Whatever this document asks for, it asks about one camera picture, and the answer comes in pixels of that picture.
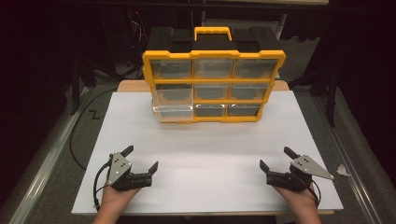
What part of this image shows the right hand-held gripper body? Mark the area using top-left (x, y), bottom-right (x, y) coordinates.
top-left (265, 154), bottom-right (335, 192)

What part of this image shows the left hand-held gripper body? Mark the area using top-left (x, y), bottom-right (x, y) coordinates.
top-left (105, 151), bottom-right (154, 192)

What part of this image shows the person's left hand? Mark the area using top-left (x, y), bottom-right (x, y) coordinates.
top-left (99, 185), bottom-right (142, 213)

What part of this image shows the person's right hand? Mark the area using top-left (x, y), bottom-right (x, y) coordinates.
top-left (274, 184), bottom-right (319, 215)

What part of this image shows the white paper scrap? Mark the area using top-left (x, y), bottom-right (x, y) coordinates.
top-left (335, 163), bottom-right (351, 178)

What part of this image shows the white table cover board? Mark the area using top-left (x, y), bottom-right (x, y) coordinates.
top-left (71, 90), bottom-right (345, 217)

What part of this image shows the clear plastic drawer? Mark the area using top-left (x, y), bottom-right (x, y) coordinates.
top-left (151, 104), bottom-right (194, 122)

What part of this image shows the grid of clear drawers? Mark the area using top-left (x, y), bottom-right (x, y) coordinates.
top-left (150, 59), bottom-right (278, 119)

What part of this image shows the yellow black drawer organizer cabinet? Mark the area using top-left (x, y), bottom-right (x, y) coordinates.
top-left (142, 26), bottom-right (287, 124)

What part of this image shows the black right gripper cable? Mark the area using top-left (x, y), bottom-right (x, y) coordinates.
top-left (306, 178), bottom-right (322, 209)

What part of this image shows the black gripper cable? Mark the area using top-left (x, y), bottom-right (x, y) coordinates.
top-left (92, 160), bottom-right (114, 213)
top-left (306, 178), bottom-right (322, 209)

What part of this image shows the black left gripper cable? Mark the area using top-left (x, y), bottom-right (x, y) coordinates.
top-left (92, 160), bottom-right (114, 213)

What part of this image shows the metal floor rail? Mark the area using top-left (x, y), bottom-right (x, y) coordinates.
top-left (310, 92), bottom-right (383, 224)
top-left (0, 86), bottom-right (91, 224)

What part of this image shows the black floor cable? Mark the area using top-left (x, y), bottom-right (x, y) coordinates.
top-left (69, 88), bottom-right (120, 172)

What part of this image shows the bundle of thin wires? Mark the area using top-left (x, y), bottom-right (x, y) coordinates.
top-left (129, 8), bottom-right (149, 45)

